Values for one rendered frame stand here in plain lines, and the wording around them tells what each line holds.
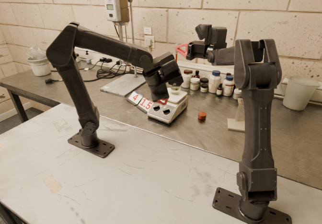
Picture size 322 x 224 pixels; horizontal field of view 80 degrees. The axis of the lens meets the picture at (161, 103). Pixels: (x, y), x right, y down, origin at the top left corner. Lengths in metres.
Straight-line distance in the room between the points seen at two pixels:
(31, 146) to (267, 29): 1.28
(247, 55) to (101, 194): 0.57
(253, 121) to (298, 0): 0.85
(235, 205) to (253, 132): 0.23
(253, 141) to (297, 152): 0.42
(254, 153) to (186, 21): 1.00
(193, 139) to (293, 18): 0.81
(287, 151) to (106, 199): 0.69
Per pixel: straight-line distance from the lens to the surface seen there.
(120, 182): 0.68
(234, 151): 0.81
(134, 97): 1.09
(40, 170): 0.82
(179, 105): 0.92
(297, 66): 1.32
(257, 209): 0.60
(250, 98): 0.51
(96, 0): 1.74
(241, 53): 0.52
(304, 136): 1.03
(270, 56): 0.55
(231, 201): 0.65
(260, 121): 0.52
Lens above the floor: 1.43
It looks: 30 degrees down
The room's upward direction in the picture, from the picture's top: straight up
